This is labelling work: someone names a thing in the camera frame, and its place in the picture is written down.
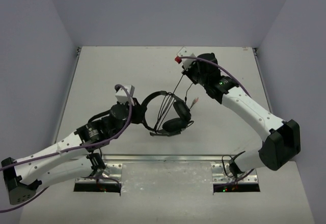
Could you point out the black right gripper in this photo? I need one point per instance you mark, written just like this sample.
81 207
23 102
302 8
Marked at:
188 73

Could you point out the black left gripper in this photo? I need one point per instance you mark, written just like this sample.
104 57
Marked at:
138 110

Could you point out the black headset with microphone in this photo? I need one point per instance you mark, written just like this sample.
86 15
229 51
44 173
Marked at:
173 126

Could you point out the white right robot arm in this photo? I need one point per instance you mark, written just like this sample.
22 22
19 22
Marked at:
281 140

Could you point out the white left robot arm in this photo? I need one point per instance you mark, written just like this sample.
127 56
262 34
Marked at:
73 157

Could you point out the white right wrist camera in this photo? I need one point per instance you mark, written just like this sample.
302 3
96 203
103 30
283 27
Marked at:
185 57

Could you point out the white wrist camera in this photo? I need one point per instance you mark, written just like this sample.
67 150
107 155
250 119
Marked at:
123 92
185 57

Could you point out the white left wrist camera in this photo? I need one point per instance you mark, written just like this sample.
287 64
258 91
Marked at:
123 92

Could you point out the aluminium table rail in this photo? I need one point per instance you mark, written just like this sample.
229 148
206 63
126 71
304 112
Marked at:
160 157

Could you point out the left aluminium base plate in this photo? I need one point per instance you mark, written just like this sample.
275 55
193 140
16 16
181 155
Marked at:
111 174

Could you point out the aluminium base plate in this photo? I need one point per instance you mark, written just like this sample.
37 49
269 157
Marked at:
111 174
222 175

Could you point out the right aluminium base plate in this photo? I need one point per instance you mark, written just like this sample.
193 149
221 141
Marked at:
222 175

